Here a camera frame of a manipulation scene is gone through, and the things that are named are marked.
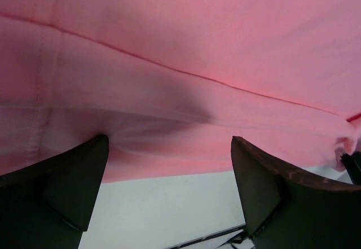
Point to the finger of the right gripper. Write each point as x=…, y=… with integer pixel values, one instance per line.
x=352, y=165

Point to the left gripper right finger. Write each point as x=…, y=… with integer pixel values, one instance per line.
x=286, y=207

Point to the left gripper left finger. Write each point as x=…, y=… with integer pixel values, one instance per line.
x=49, y=204

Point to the pink t shirt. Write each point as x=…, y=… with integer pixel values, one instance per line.
x=171, y=82

